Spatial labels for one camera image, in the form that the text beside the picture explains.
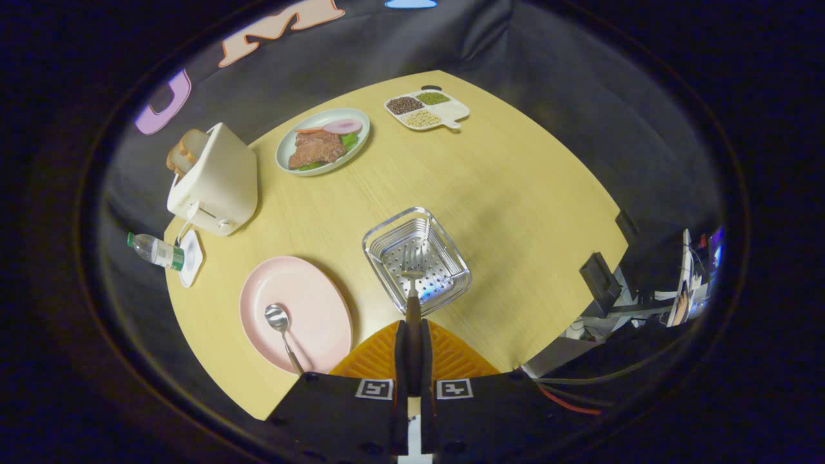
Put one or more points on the clear plastic water bottle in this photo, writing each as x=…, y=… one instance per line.
x=158, y=251

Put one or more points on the pink ham slice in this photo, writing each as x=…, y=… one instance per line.
x=341, y=126

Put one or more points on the white toaster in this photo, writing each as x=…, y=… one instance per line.
x=219, y=180

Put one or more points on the pink plate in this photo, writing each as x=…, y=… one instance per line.
x=309, y=303

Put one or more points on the dark brown beans pile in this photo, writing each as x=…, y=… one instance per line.
x=405, y=105

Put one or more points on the black table clamp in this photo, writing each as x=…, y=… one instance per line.
x=599, y=277
x=626, y=227

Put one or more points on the green lettuce leaf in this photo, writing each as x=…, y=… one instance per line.
x=349, y=140

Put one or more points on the green beans pile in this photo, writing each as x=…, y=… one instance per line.
x=432, y=98

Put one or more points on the pale beans pile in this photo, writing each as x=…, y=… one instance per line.
x=422, y=118

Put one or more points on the toast slice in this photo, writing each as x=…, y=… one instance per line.
x=194, y=143
x=177, y=161

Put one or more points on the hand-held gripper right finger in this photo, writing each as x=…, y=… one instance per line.
x=427, y=361

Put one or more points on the red carrot slice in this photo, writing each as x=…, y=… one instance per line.
x=308, y=130

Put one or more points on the pale green plate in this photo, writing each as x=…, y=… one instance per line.
x=289, y=147

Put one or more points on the white divided dish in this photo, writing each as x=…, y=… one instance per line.
x=451, y=113

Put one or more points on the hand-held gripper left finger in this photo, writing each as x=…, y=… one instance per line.
x=401, y=361

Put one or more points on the metal basket in clear tray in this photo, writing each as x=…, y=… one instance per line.
x=445, y=258

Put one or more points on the brown meat slice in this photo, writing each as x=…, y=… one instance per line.
x=316, y=151

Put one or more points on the white square coaster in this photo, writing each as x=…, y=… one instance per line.
x=192, y=258

